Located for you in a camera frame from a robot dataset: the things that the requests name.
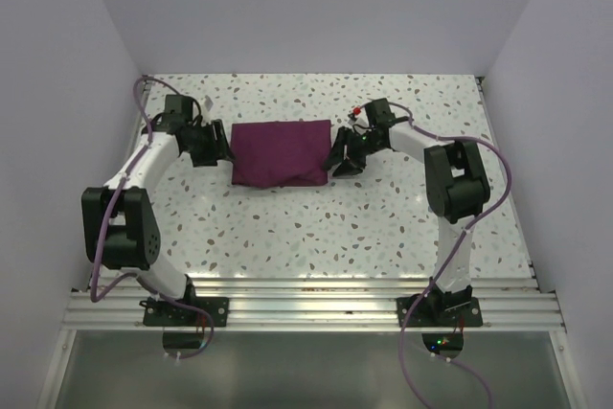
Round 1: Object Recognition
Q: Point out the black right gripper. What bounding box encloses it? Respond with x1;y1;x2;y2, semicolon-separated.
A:
322;126;385;178

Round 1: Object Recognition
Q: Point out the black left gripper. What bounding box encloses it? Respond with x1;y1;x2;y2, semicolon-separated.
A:
184;119;235;168

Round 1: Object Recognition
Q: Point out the purple cloth mat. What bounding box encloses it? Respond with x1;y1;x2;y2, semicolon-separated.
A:
230;120;331;189

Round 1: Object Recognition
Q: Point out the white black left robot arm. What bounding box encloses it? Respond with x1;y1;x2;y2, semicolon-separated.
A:
81;94;235;326

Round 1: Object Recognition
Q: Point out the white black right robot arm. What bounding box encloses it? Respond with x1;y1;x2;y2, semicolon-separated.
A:
323;99;490;328

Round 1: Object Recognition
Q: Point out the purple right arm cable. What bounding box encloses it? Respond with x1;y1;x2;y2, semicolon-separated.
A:
390;101;513;409

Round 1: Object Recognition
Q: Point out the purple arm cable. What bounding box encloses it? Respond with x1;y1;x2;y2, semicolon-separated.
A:
89;76;216;363
390;101;513;409

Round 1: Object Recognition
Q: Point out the aluminium frame rail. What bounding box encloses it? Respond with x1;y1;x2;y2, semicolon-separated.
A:
61;278;565;332

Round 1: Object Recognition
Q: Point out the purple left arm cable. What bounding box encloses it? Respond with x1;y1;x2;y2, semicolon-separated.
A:
89;76;216;363

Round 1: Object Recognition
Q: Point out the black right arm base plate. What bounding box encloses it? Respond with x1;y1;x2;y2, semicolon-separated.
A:
407;297;484;328

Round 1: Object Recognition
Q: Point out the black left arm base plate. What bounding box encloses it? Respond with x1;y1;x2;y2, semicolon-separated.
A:
139;297;230;328

